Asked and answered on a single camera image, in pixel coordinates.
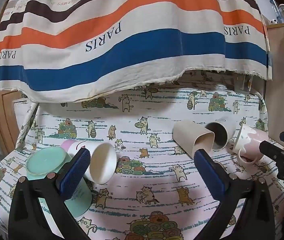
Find wooden cabinet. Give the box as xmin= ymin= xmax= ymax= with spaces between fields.
xmin=265 ymin=23 xmax=284 ymax=141

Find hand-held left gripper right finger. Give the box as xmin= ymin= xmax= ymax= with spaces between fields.
xmin=194 ymin=149 xmax=276 ymax=240

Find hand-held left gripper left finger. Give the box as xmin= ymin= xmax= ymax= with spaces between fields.
xmin=8 ymin=147 xmax=92 ymax=240

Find pink mug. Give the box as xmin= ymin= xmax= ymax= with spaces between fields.
xmin=232 ymin=123 xmax=273 ymax=164

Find cat printed tablecloth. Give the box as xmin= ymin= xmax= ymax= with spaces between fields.
xmin=0 ymin=69 xmax=284 ymax=240

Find grey round cup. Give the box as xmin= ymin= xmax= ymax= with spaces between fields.
xmin=204 ymin=116 xmax=238 ymax=151

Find mint green cup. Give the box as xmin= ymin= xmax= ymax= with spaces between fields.
xmin=26 ymin=147 xmax=92 ymax=218

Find striped cloth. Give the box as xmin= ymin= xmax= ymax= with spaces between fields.
xmin=0 ymin=0 xmax=273 ymax=103

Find white paper cup pink base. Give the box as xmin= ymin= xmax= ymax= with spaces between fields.
xmin=60 ymin=140 xmax=117 ymax=184

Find wooden door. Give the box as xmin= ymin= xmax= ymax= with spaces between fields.
xmin=0 ymin=90 xmax=30 ymax=156

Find beige square cup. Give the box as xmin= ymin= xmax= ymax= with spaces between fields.
xmin=173 ymin=120 xmax=216 ymax=159

